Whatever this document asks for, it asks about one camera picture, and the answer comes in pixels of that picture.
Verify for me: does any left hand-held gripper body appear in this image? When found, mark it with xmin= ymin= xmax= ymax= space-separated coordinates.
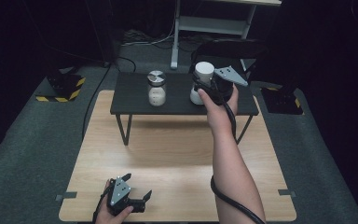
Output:
xmin=106 ymin=176 xmax=146 ymax=217

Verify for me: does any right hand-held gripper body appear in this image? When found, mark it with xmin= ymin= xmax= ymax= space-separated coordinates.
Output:
xmin=203 ymin=65 xmax=249 ymax=106

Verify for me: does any white capped bottle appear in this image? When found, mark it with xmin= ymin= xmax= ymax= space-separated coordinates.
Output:
xmin=188 ymin=61 xmax=215 ymax=106

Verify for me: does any black shelf with metal legs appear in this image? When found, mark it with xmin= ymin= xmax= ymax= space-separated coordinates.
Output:
xmin=109 ymin=72 xmax=260 ymax=147

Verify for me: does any glass jar with metal lid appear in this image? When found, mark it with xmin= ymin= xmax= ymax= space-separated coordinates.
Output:
xmin=146 ymin=70 xmax=168 ymax=107

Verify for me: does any person's left hand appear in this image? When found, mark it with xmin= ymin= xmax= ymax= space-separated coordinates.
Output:
xmin=94 ymin=179 xmax=135 ymax=224

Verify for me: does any person's right hand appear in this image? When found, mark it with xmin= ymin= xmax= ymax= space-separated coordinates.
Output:
xmin=197 ymin=83 xmax=240 ymax=135

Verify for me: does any black chair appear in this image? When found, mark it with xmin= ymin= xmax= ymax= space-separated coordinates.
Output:
xmin=188 ymin=39 xmax=267 ymax=76

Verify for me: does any grey tape strip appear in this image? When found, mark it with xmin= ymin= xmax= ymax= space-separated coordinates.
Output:
xmin=277 ymin=189 xmax=297 ymax=198
xmin=54 ymin=190 xmax=78 ymax=202

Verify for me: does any black yellow striped stand base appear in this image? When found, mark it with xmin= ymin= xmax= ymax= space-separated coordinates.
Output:
xmin=34 ymin=72 xmax=87 ymax=104
xmin=260 ymin=86 xmax=304 ymax=116

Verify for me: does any left hand-held gripper cable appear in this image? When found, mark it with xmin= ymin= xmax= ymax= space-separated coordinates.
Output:
xmin=92 ymin=186 xmax=110 ymax=224

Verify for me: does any hand-held gripper cable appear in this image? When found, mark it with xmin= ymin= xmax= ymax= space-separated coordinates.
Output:
xmin=210 ymin=102 xmax=267 ymax=224
xmin=92 ymin=186 xmax=110 ymax=224

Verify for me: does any white desk frame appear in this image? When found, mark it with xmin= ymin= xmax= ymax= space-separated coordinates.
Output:
xmin=170 ymin=0 xmax=283 ymax=70

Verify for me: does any white floor cable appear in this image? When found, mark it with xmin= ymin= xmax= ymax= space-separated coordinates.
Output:
xmin=120 ymin=18 xmax=177 ymax=48

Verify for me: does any looped black floor cable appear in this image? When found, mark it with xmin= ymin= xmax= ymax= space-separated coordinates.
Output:
xmin=114 ymin=56 xmax=137 ymax=74

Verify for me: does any right hand-held gripper cable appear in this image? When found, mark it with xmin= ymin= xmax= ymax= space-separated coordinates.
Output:
xmin=210 ymin=102 xmax=267 ymax=224

